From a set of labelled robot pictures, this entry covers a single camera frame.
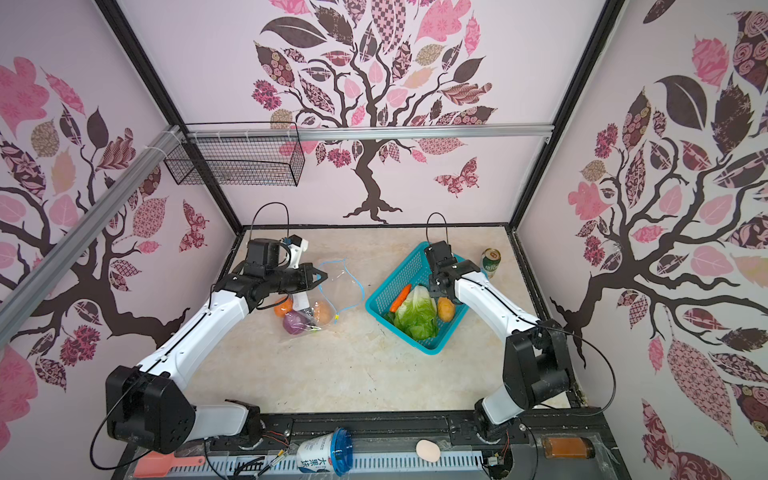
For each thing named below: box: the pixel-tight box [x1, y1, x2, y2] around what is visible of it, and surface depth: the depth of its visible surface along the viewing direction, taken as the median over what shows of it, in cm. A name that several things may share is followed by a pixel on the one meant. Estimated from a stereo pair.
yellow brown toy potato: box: [437, 297, 455, 323], surface depth 92 cm
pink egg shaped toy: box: [415, 439, 441, 463], surface depth 71 cm
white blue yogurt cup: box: [296, 428, 353, 476], surface depth 66 cm
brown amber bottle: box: [543, 436, 595, 459], surface depth 70 cm
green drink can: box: [481, 248, 501, 278], surface depth 100 cm
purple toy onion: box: [283, 310, 310, 335], surface depth 90 cm
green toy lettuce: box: [393, 285, 439, 341], surface depth 89 cm
